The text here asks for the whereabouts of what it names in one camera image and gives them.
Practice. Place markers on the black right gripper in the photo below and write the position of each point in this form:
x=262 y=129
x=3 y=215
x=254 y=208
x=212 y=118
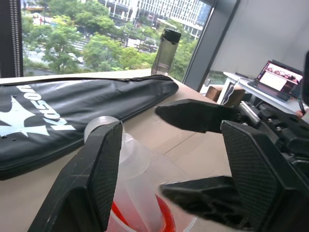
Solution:
x=285 y=135

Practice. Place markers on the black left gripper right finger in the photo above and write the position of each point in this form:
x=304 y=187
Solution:
x=256 y=174

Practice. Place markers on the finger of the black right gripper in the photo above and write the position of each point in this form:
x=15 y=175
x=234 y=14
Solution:
x=207 y=198
x=193 y=114

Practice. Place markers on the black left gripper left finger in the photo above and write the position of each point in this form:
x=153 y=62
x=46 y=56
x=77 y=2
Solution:
x=82 y=183

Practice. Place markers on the large clear plastic cup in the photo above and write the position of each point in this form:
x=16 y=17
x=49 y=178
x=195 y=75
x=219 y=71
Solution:
x=142 y=186

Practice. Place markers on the small clear plastic cup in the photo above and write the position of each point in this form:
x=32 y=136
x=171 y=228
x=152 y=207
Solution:
x=96 y=124

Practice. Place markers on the person's hand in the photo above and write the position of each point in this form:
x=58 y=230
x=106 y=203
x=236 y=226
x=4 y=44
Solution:
x=304 y=114

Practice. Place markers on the brown cardboard box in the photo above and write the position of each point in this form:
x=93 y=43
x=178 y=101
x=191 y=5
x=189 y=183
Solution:
x=214 y=93

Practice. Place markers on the black pen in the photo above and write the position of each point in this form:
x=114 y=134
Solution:
x=301 y=106

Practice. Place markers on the open laptop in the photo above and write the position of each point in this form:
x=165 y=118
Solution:
x=277 y=81

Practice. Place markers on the white desk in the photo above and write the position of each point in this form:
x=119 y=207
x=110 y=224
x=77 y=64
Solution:
x=243 y=82

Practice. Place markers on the dark translucent water bottle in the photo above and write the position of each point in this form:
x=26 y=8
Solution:
x=165 y=53

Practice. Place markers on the black bag with white print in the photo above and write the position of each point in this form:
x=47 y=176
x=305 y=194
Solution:
x=101 y=101

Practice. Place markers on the dark window frame post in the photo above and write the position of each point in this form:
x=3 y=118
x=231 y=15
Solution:
x=210 y=46

